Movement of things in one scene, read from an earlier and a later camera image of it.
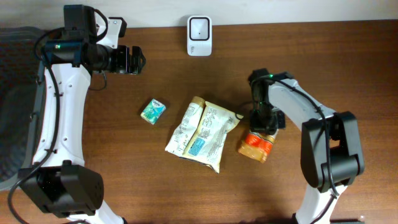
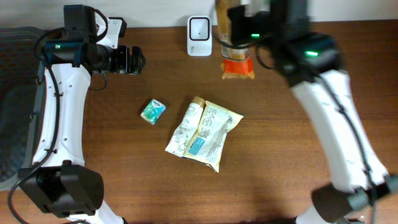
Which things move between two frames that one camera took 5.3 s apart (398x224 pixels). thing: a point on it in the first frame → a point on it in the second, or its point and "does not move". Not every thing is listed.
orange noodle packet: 257,146 → 237,63
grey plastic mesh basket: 20,74 does not move
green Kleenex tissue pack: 153,111 does not move
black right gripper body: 263,127 → 236,15
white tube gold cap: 186,127 does not move
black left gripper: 130,60 does not move
